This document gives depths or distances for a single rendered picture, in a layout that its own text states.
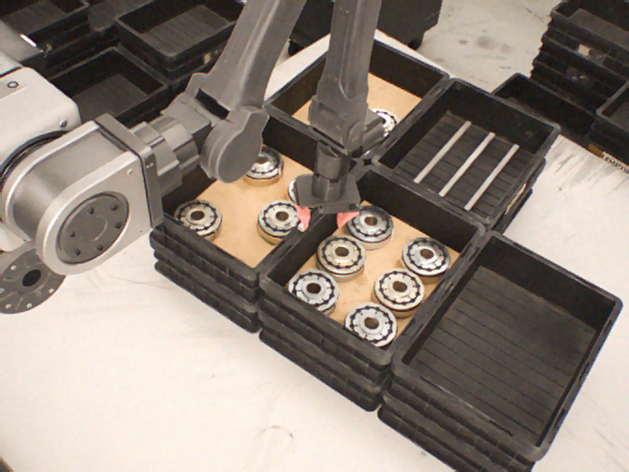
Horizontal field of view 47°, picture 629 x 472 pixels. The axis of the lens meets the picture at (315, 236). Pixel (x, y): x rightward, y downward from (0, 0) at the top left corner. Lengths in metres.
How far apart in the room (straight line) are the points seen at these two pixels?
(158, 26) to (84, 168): 2.00
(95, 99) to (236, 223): 1.16
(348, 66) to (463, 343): 0.67
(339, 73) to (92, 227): 0.44
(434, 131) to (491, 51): 1.84
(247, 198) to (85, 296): 0.42
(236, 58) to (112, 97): 1.79
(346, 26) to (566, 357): 0.83
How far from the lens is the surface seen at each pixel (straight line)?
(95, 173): 0.77
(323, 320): 1.34
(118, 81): 2.71
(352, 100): 1.07
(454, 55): 3.60
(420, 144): 1.83
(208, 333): 1.59
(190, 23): 2.77
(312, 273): 1.48
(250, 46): 0.86
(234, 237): 1.58
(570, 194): 2.03
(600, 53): 2.89
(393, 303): 1.47
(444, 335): 1.48
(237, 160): 0.89
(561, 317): 1.59
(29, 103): 0.83
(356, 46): 1.02
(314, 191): 1.22
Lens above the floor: 2.05
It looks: 50 degrees down
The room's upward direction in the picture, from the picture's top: 6 degrees clockwise
